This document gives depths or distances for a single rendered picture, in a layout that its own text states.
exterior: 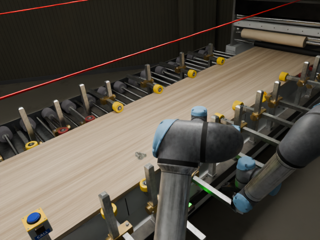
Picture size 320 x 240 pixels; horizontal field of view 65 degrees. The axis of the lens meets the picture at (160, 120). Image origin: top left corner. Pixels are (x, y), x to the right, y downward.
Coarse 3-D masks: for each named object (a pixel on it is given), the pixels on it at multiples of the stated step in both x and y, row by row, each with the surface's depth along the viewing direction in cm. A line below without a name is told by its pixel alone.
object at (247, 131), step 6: (222, 120) 178; (228, 120) 177; (246, 132) 167; (252, 132) 163; (258, 132) 163; (258, 138) 161; (264, 138) 158; (270, 138) 157; (270, 144) 156; (276, 144) 153
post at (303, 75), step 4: (304, 64) 213; (308, 64) 212; (304, 68) 214; (308, 68) 215; (304, 72) 216; (300, 76) 220; (304, 76) 217; (300, 88) 224; (300, 92) 225; (296, 96) 230; (300, 96) 229; (296, 100) 231; (296, 104) 233
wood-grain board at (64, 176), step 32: (224, 64) 285; (256, 64) 278; (288, 64) 271; (160, 96) 230; (192, 96) 225; (224, 96) 221; (96, 128) 192; (128, 128) 189; (32, 160) 165; (64, 160) 162; (96, 160) 160; (128, 160) 158; (0, 192) 143; (32, 192) 141; (64, 192) 139; (96, 192) 137; (128, 192) 139; (0, 224) 124; (64, 224) 122
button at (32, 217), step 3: (33, 213) 88; (36, 213) 88; (30, 216) 87; (33, 216) 87; (36, 216) 87; (39, 216) 87; (27, 219) 86; (30, 219) 86; (33, 219) 86; (36, 219) 86; (30, 222) 85
